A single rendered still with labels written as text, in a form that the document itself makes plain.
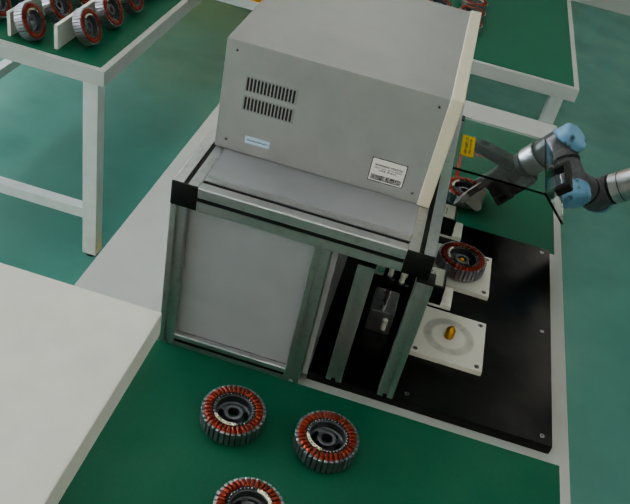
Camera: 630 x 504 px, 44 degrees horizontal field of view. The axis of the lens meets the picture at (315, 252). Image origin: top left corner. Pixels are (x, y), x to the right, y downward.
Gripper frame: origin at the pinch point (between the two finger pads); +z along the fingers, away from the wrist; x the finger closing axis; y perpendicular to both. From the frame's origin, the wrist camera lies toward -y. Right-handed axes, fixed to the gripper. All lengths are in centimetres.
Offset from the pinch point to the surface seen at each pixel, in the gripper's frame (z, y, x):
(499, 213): -4.9, 10.0, 1.4
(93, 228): 114, -58, -21
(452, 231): -16.4, 1.0, -38.1
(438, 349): -13, 16, -61
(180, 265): -4, -27, -93
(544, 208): -9.7, 17.2, 14.0
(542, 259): -15.6, 22.4, -12.6
